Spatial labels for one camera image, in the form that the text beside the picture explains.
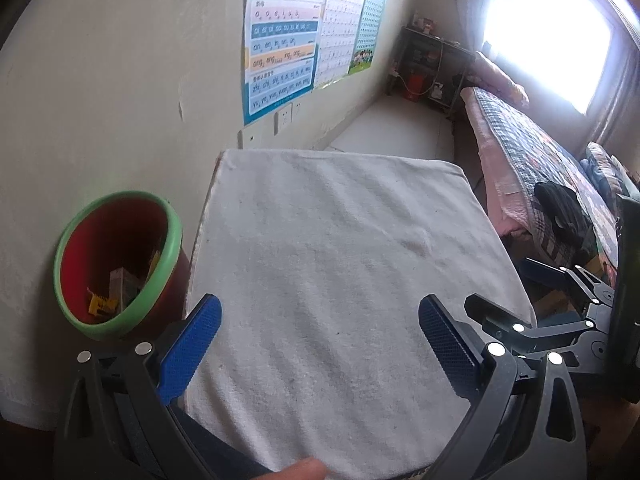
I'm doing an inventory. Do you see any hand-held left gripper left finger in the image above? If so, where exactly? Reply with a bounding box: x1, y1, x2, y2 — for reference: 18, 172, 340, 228
51, 293, 273, 480

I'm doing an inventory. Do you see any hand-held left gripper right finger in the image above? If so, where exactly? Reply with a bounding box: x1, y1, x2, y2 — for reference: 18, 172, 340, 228
418, 293, 587, 480

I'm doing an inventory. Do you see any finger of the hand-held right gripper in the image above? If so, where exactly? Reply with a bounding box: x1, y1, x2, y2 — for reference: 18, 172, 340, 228
464, 293, 598, 358
519, 257, 620, 308

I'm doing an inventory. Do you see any grey carton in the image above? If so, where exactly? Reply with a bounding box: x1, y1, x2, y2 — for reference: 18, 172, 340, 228
110, 267, 138, 306

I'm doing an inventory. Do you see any small yellow packet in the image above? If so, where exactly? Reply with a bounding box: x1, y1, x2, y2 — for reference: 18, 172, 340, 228
87, 287, 118, 318

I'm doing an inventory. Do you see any red bin with green rim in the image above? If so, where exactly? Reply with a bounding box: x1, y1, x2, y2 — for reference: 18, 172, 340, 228
53, 191, 191, 341

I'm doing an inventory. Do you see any person's left hand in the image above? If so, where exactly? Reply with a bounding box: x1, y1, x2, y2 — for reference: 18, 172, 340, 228
272, 457, 329, 480

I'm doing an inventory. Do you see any black clothing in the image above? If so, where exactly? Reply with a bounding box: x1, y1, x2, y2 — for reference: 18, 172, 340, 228
534, 181, 593, 248

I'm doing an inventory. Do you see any pink bed sheet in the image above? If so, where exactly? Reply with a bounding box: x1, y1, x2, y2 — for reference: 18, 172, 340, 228
460, 87, 531, 236

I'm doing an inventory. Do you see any blue printed pillow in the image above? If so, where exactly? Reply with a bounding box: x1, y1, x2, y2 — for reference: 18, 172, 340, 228
585, 141, 631, 196

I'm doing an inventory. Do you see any plaid quilt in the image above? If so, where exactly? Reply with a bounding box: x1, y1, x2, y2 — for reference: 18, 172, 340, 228
472, 87, 621, 271

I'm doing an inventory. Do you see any white towel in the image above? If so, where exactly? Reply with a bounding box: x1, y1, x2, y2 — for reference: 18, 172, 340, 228
182, 149, 537, 480

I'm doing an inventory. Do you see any curtain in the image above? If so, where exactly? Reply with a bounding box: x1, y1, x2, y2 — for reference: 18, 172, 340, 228
452, 0, 501, 56
590, 25, 640, 146

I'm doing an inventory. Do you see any dark metal shelf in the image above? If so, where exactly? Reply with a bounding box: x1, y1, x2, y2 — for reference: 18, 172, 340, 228
387, 26, 476, 116

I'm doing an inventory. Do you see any window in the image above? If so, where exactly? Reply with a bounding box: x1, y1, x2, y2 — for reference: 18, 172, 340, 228
482, 0, 618, 116

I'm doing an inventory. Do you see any green chart wall poster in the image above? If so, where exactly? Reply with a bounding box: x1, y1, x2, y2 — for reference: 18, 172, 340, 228
348, 0, 390, 73

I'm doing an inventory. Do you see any blue letter wall poster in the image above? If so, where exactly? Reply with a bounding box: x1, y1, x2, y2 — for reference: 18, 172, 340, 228
242, 0, 335, 127

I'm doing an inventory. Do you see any white chart wall poster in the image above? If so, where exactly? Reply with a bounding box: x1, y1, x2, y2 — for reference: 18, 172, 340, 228
312, 0, 371, 92

